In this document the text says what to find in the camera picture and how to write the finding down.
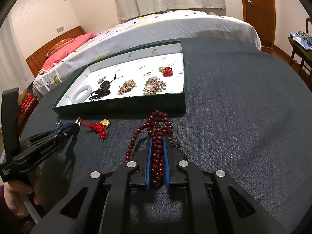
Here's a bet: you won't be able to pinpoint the dark red bead necklace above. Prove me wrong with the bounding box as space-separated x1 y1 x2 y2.
124 109 189 185

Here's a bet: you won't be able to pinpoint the white jade bangle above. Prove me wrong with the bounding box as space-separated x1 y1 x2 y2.
71 85 92 104

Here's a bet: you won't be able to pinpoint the red tassel gold charm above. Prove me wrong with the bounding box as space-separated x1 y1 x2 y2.
79 119 111 140

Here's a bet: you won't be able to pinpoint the black cord pendant necklace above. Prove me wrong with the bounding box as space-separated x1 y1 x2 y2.
88 73 118 102

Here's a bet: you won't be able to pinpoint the gold pearl flower hairpin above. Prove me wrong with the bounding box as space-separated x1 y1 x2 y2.
143 77 167 95

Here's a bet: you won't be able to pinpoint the small gold flower brooch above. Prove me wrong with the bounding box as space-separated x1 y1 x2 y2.
118 79 136 95

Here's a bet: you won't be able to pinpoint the green white jewelry box tray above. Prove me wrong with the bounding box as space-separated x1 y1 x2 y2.
52 40 186 117

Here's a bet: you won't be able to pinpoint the left hand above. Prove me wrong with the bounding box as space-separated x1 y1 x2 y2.
4 166 45 218

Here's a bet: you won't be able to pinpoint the red box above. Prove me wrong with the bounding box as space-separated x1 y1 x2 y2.
20 94 35 112

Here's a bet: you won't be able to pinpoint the small silver earrings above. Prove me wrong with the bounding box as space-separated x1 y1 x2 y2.
97 76 106 84

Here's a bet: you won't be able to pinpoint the left side curtain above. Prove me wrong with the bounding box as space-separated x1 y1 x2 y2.
0 14 32 117

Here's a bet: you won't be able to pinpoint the wooden headboard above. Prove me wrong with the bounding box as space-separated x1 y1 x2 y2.
25 25 86 78

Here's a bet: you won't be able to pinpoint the brown embroidered pillow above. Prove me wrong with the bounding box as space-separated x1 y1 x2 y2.
45 37 74 58

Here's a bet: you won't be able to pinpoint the pink pillow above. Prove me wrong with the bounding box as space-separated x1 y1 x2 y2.
39 33 97 74

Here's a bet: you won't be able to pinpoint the dark grey table cloth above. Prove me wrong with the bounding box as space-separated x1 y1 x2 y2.
19 37 312 234

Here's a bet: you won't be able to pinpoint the bed with patterned sheet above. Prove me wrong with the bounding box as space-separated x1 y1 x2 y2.
32 10 261 99

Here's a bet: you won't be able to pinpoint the dark wooden chair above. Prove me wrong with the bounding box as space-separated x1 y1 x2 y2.
288 18 311 82

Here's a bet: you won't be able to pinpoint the pile of clothes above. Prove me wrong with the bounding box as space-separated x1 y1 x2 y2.
289 31 312 51

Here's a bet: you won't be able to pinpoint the brown wooden door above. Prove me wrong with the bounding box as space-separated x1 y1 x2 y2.
242 0 276 48

